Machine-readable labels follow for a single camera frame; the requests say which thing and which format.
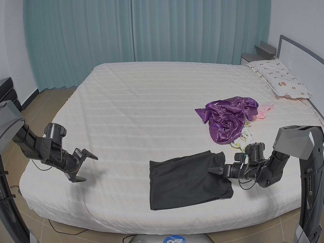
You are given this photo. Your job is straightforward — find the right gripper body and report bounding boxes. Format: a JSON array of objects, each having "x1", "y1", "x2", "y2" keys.
[{"x1": 223, "y1": 162, "x2": 245, "y2": 180}]

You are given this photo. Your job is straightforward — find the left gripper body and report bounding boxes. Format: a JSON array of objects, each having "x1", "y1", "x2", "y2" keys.
[{"x1": 59, "y1": 148, "x2": 88, "y2": 184}]

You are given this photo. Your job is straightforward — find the black T-shirt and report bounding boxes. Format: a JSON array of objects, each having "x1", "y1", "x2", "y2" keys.
[{"x1": 149, "y1": 150, "x2": 234, "y2": 211}]

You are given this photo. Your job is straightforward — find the bed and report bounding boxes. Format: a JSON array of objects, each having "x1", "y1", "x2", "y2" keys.
[{"x1": 19, "y1": 34, "x2": 324, "y2": 235}]

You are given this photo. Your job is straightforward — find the white printed garment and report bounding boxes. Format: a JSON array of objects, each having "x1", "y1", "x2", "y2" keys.
[{"x1": 230, "y1": 122, "x2": 255, "y2": 152}]

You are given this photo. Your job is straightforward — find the purple satin garment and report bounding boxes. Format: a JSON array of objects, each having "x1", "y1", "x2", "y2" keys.
[{"x1": 194, "y1": 96, "x2": 260, "y2": 144}]

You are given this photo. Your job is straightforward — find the pink garment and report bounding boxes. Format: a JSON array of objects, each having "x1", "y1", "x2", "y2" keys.
[{"x1": 254, "y1": 103, "x2": 276, "y2": 119}]

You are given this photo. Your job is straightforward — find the black chest of drawers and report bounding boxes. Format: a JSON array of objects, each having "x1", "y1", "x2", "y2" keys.
[{"x1": 0, "y1": 77, "x2": 24, "y2": 111}]

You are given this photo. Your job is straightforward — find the white printed pillow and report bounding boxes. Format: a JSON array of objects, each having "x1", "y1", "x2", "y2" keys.
[{"x1": 244, "y1": 58, "x2": 312, "y2": 99}]

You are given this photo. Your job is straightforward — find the grey bedside table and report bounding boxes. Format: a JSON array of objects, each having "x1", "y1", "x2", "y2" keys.
[{"x1": 241, "y1": 41, "x2": 276, "y2": 65}]

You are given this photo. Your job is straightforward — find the blue-green curtain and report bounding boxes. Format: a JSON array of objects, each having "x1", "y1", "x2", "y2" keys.
[
  {"x1": 23, "y1": 0, "x2": 135, "y2": 90},
  {"x1": 130, "y1": 0, "x2": 271, "y2": 65}
]

